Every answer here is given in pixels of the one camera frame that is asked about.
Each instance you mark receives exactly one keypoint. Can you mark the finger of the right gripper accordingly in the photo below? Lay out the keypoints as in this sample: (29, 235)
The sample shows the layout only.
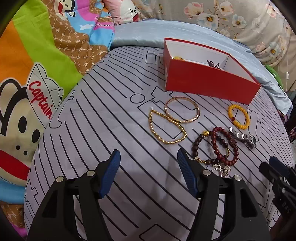
(285, 171)
(266, 171)

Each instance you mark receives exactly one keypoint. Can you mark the light blue quilt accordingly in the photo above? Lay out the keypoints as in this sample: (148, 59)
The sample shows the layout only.
(152, 32)

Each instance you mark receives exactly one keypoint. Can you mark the silver metal wristwatch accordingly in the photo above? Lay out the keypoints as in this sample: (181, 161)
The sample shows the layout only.
(248, 140)

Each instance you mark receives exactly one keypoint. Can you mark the rose gold bangle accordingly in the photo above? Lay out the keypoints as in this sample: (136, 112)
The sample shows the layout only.
(182, 109)

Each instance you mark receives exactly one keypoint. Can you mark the pink cartoon pillow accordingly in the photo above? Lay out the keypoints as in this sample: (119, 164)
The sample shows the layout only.
(122, 11)

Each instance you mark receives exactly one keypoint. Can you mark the colourful monkey cartoon blanket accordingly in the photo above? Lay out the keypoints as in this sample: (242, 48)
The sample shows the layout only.
(46, 48)

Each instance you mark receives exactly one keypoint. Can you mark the grey floral blanket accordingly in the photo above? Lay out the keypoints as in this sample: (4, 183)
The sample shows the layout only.
(257, 24)

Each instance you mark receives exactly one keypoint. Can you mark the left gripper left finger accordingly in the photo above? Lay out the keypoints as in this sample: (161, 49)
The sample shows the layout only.
(55, 217)

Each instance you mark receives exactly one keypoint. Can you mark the green plastic object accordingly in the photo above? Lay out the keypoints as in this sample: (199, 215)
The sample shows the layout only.
(275, 74)

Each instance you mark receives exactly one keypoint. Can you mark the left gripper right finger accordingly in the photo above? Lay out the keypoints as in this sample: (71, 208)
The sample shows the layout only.
(242, 217)

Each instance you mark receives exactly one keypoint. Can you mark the grey striped bed sheet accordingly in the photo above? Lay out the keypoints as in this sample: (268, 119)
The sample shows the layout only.
(108, 109)

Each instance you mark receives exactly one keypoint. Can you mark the red cardboard box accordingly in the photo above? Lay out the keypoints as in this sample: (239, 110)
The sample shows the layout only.
(200, 69)

